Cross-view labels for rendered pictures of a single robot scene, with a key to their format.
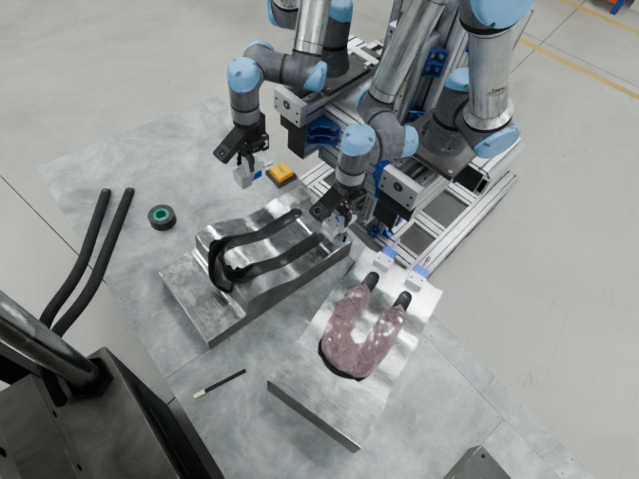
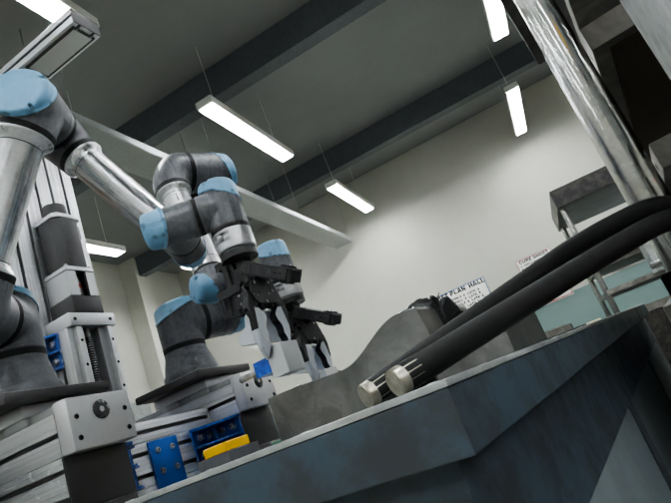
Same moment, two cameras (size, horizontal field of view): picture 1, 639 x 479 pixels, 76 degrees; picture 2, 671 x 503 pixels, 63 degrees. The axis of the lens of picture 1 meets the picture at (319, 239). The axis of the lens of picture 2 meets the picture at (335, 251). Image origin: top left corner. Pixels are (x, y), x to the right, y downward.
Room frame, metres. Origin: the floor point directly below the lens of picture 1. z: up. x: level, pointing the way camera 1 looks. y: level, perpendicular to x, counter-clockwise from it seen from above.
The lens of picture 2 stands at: (0.91, 1.24, 0.80)
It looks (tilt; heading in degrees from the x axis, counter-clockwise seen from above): 16 degrees up; 256
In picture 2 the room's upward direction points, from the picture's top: 21 degrees counter-clockwise
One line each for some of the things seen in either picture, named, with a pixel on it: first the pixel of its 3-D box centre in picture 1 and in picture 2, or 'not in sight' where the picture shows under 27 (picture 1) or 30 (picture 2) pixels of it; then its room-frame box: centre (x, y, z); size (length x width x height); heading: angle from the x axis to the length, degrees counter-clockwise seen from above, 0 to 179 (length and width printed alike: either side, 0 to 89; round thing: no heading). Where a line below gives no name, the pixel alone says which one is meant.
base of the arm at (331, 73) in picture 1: (329, 51); (18, 380); (1.31, 0.08, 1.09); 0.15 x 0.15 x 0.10
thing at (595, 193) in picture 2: not in sight; (643, 276); (-3.01, -3.35, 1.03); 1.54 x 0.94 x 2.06; 58
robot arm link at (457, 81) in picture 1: (463, 96); (180, 322); (1.01, -0.33, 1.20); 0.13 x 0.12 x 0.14; 26
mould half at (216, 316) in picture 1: (259, 255); (401, 358); (0.59, 0.16, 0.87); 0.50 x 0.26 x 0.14; 138
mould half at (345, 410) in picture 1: (362, 334); not in sight; (0.41, -0.16, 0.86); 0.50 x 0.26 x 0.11; 155
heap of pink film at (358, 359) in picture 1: (363, 325); not in sight; (0.42, -0.15, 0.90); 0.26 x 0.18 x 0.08; 155
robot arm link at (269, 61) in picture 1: (262, 64); (174, 228); (0.94, 0.22, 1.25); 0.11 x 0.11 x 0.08; 85
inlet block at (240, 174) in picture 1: (255, 170); (266, 367); (0.85, 0.24, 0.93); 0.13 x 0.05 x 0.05; 138
